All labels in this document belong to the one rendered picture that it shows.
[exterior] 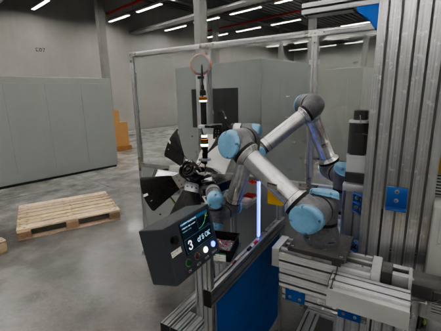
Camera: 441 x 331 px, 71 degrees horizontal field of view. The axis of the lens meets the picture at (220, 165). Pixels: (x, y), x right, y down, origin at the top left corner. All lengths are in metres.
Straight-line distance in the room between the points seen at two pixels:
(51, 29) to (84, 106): 7.48
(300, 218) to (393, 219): 0.45
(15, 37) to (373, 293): 13.70
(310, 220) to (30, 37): 13.59
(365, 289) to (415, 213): 0.37
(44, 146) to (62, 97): 1.06
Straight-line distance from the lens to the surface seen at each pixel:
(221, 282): 1.43
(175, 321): 2.50
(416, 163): 1.39
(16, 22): 14.19
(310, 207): 1.14
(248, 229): 2.68
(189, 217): 1.07
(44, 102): 7.10
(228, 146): 1.25
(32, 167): 7.12
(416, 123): 1.37
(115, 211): 4.46
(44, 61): 14.23
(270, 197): 1.93
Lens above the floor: 1.66
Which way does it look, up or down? 13 degrees down
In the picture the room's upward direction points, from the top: 1 degrees counter-clockwise
